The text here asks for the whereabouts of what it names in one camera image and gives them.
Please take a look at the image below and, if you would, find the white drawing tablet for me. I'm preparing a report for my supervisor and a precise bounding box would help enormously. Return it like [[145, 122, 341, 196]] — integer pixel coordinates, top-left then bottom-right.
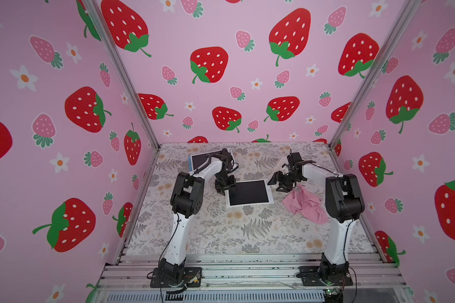
[[226, 179, 274, 208]]

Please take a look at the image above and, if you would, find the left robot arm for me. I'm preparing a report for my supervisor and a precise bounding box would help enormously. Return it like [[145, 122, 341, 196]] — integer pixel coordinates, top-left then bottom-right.
[[159, 148, 236, 284]]

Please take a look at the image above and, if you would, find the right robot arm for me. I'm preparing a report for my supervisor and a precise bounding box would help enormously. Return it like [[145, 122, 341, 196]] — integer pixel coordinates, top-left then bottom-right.
[[268, 152, 365, 280]]

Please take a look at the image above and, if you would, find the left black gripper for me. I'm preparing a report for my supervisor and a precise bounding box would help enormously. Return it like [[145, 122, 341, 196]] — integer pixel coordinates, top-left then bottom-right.
[[215, 173, 238, 194]]

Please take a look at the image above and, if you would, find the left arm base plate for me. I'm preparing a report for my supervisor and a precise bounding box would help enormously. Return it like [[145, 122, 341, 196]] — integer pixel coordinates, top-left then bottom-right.
[[150, 267, 202, 289]]

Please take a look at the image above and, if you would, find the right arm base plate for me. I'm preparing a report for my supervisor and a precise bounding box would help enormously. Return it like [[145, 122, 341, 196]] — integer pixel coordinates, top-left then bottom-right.
[[295, 265, 354, 287]]

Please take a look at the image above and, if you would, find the pink fluffy cloth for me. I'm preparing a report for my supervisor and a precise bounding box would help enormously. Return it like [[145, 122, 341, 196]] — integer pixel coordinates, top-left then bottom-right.
[[282, 184, 329, 225]]

